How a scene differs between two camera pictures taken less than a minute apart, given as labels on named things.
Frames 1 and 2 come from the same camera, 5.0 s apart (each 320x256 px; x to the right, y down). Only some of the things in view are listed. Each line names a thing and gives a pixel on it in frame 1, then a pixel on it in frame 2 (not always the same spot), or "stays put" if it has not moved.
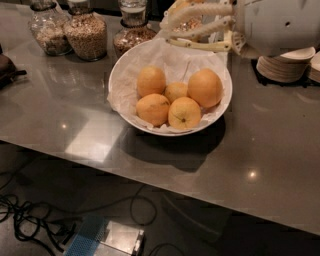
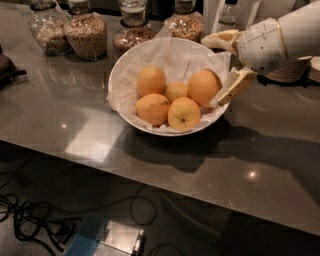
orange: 206,87 stays put
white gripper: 279,27 -> 261,46
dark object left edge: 8,71 stays put
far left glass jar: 49,26 stays put
